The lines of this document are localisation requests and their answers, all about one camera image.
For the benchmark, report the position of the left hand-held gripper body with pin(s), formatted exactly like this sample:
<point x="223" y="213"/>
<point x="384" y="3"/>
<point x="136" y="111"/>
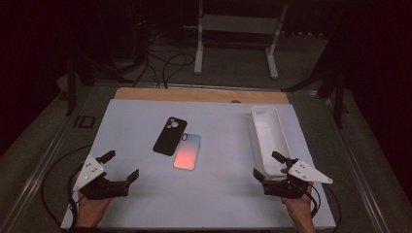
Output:
<point x="97" y="187"/>

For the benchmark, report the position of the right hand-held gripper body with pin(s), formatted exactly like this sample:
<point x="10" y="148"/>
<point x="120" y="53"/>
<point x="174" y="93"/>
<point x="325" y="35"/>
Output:
<point x="285" y="187"/>

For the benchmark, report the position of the white plastic bin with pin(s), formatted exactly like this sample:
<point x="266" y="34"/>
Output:
<point x="270" y="139"/>

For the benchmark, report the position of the black phone case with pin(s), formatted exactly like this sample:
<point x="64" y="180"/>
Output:
<point x="170" y="136"/>

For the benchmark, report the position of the pink and blue phone case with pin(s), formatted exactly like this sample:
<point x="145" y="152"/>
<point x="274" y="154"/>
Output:
<point x="188" y="153"/>

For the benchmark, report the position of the person's left hand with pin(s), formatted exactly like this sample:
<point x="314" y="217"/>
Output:
<point x="92" y="210"/>

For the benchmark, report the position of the person's right hand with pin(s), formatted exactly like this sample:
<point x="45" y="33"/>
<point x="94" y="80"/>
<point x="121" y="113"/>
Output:
<point x="301" y="208"/>

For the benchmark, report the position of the white table mat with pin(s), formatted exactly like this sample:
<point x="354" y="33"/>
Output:
<point x="213" y="194"/>

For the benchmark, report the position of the black stand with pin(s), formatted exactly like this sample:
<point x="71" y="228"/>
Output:
<point x="71" y="87"/>
<point x="338" y="100"/>

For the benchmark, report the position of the white metal stand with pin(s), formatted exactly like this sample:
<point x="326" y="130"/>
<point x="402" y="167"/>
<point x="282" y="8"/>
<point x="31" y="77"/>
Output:
<point x="239" y="24"/>

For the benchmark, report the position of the black rectangular floor frame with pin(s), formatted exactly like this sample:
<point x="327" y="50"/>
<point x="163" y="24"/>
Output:
<point x="77" y="122"/>

